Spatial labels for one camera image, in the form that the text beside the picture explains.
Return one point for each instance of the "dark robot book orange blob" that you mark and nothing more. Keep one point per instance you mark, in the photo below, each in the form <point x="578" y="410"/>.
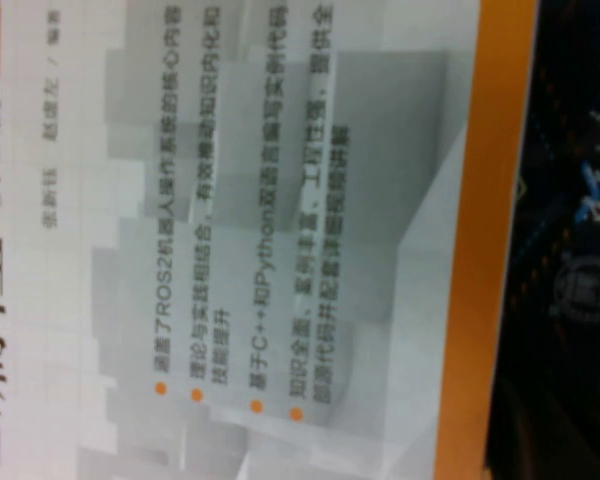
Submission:
<point x="580" y="150"/>

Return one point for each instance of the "white orange ROS2 book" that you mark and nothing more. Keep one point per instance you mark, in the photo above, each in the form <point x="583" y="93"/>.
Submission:
<point x="280" y="200"/>

